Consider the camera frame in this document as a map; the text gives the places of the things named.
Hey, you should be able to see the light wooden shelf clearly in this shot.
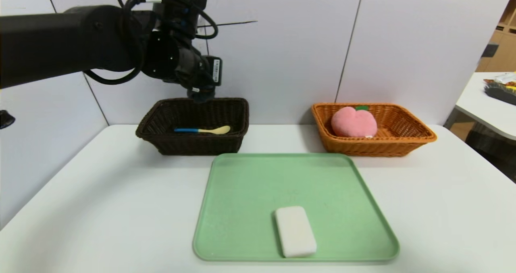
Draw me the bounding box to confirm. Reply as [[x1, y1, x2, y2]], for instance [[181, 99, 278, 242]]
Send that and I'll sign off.
[[476, 0, 516, 73]]

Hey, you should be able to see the pink plush peach toy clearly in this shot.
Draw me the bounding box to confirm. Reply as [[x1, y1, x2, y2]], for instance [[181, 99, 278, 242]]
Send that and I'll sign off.
[[331, 105, 378, 139]]

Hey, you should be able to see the black snack tray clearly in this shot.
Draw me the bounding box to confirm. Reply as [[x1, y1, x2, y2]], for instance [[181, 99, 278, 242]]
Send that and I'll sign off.
[[485, 83, 516, 105]]

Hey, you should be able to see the colourful snack packet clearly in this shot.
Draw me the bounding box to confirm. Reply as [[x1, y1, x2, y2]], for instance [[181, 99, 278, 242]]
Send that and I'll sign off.
[[484, 72, 516, 87]]

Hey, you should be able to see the blue and yellow spoon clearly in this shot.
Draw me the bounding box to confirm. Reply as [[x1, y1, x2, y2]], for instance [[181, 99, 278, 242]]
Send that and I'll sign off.
[[174, 125, 231, 135]]

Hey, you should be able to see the dark brown wicker basket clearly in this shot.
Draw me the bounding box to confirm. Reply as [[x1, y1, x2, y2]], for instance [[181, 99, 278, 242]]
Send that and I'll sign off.
[[135, 97, 250, 156]]

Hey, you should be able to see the white side table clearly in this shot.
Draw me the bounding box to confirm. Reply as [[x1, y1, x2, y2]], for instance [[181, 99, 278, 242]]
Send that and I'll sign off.
[[456, 71, 516, 140]]

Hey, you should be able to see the white rectangular sponge block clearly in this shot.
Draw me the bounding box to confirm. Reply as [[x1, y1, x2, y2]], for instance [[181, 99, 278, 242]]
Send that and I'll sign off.
[[275, 206, 318, 258]]

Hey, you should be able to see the light green plastic tray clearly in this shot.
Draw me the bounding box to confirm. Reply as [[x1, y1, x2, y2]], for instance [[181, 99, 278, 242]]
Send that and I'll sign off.
[[193, 152, 400, 263]]

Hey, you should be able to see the orange wicker basket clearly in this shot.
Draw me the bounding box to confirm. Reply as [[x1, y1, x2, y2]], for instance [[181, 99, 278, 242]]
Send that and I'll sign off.
[[310, 102, 438, 157]]

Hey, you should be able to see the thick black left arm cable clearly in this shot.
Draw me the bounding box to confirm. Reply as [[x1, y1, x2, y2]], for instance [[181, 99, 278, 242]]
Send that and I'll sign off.
[[83, 63, 141, 85]]

